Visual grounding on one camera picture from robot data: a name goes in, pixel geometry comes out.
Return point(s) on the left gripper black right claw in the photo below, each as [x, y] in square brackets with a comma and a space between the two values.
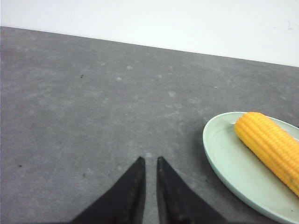
[177, 203]

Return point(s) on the left gripper black left claw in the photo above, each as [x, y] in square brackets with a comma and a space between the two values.
[123, 203]

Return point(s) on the yellow corn cob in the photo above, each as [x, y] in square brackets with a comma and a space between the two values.
[272, 145]

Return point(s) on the light green plate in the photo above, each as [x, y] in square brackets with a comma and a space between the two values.
[244, 174]

